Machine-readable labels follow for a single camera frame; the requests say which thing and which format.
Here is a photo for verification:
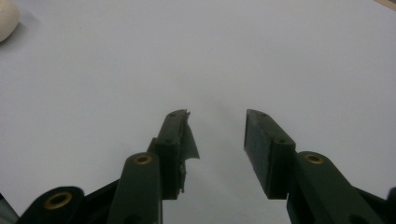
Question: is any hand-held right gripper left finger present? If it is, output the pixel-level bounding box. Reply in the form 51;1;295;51
106;108;201;224

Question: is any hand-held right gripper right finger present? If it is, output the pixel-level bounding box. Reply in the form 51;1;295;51
243;108;387;224

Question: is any tan wooden strip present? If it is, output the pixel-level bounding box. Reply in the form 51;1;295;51
374;0;396;12

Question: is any cream white rounded object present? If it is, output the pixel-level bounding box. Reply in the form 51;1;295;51
0;0;21;44

